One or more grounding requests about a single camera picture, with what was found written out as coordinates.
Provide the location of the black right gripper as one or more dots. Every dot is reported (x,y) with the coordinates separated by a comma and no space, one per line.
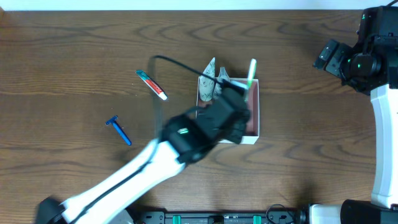
(327,57)

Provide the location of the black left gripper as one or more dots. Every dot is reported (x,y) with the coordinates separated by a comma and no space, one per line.
(236,116)

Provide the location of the white bamboo-print cream tube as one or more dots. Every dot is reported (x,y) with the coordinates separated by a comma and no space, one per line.
(206,85)

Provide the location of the green white toothbrush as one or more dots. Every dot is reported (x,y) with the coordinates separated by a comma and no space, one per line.
(250,77)

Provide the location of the red green toothpaste tube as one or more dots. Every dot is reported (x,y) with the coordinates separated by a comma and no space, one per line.
(154,86)

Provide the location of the blue disposable razor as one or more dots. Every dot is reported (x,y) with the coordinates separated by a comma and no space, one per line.
(119,130)

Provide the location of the clear bottle blue liquid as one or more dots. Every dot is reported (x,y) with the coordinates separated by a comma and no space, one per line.
(223,76)

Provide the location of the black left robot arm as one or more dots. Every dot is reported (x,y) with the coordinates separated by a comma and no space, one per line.
(182,141)

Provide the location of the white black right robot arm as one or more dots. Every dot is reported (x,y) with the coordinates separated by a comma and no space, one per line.
(382,207)

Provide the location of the white box pink interior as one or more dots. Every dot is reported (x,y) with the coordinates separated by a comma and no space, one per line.
(253,125)

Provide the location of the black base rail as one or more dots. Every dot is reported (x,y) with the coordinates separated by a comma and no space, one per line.
(159,217)

